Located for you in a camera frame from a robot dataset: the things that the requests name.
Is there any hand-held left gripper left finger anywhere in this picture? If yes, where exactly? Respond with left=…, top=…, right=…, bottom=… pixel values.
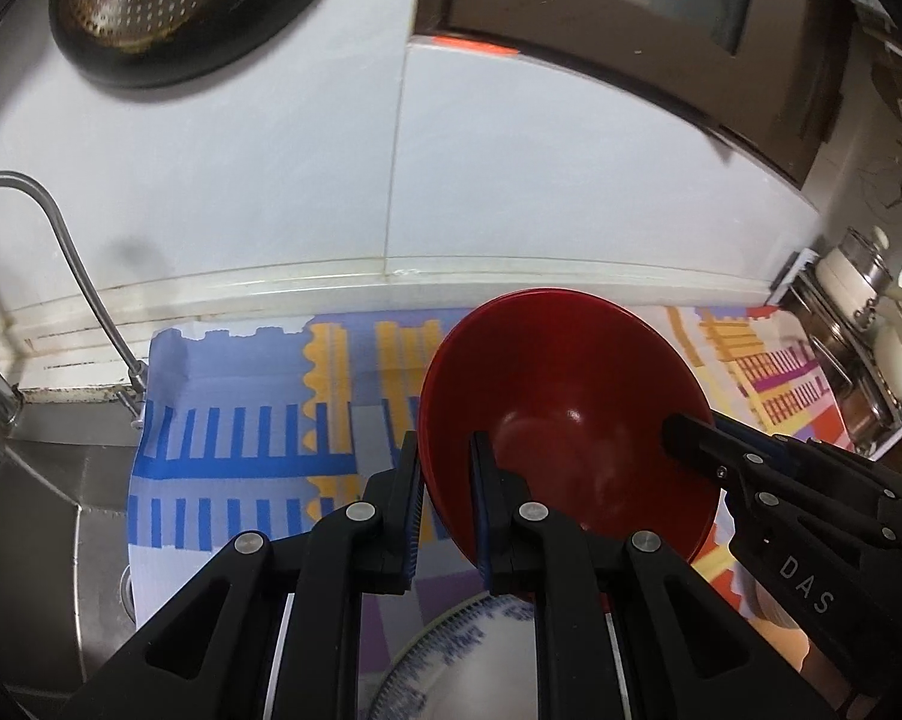
left=53, top=431, right=426, bottom=720

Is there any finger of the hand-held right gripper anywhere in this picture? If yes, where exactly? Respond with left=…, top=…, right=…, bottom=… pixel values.
left=709, top=412, right=819, bottom=481
left=661, top=412, right=778, bottom=511

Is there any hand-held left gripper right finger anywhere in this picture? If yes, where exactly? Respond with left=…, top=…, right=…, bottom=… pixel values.
left=470, top=431, right=849, bottom=720

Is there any red bowl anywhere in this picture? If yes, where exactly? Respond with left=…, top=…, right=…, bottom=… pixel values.
left=419, top=287, right=722, bottom=601

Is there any blue floral rim plate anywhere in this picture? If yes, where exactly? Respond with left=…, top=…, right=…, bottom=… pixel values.
left=367, top=591, right=624, bottom=720

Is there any steel pot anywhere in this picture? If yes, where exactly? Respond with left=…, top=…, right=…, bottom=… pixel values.
left=796, top=300, right=894, bottom=436

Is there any cream ceramic kettle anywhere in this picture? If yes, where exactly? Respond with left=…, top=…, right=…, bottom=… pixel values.
left=871, top=251, right=902, bottom=402

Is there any colourful patterned mat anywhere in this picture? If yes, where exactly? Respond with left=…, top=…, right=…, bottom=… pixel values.
left=125, top=306, right=849, bottom=720

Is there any white pot with lid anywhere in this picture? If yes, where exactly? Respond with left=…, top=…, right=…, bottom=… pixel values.
left=814, top=226, right=893, bottom=323

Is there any steel sink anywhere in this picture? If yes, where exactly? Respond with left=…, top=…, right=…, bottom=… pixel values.
left=0, top=390, right=148, bottom=698

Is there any thin gooseneck faucet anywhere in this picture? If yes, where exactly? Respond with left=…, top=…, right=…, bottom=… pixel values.
left=0, top=171, right=151, bottom=421

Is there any black frying pan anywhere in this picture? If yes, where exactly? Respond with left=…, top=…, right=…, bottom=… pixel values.
left=48, top=0, right=354, bottom=87

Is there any dark wall cabinet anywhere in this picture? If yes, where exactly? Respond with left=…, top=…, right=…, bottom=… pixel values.
left=410, top=0, right=853, bottom=188

